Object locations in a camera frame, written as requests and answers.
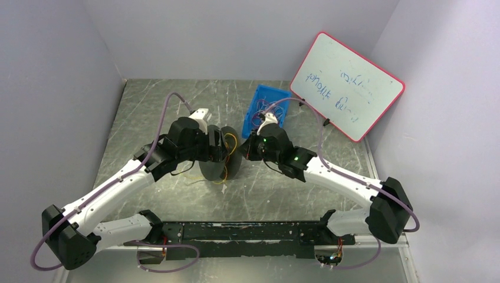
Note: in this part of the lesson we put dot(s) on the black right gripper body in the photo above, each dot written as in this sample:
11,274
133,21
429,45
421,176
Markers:
254,147

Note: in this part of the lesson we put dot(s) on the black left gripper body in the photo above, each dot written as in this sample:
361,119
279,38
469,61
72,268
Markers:
215,144

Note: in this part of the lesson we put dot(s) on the grey perforated cable spool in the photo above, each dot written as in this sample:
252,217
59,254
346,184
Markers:
227,170

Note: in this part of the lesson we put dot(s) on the blue plastic bin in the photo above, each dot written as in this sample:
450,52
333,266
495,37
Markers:
263,98

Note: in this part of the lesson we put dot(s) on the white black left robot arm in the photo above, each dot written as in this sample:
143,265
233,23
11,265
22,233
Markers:
146,166

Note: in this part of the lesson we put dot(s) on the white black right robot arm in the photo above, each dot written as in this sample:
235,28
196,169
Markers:
384,206

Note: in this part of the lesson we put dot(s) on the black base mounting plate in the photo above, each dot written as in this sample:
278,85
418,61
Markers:
236,239

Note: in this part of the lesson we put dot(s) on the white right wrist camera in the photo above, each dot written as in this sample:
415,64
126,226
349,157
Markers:
266,119

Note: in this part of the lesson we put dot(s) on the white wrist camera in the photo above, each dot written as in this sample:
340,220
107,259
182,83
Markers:
266,119
200,116

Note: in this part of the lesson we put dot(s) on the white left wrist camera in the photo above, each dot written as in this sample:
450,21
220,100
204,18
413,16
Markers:
200,116

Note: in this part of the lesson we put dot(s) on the white board red frame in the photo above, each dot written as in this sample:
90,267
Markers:
344,87

